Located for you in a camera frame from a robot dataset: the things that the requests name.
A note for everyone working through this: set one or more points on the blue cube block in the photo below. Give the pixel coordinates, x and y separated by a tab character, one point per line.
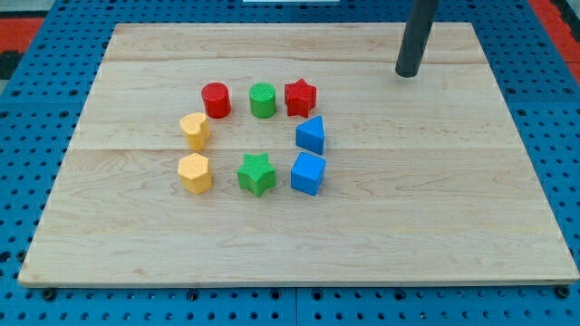
307	173

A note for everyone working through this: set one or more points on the yellow heart block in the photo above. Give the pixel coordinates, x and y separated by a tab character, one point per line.
196	130

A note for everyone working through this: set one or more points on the black cylindrical robot arm rod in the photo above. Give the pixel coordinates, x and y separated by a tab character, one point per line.
415	37

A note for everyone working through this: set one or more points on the green cylinder block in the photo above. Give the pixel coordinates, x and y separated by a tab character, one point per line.
262	98

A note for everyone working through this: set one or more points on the blue triangle block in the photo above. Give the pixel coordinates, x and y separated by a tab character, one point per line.
310	135

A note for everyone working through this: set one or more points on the light wooden board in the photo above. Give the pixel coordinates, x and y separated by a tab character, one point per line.
427	182

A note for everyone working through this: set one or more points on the red cylinder block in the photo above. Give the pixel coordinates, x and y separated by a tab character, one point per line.
215	96

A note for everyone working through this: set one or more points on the green star block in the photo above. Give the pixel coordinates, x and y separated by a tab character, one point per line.
256	174

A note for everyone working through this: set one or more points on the red star block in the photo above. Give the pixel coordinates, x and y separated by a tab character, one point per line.
300	98

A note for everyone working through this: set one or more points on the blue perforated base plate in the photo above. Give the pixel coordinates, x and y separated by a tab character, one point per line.
43	101

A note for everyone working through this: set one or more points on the yellow hexagon block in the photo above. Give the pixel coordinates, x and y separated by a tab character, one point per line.
195	173

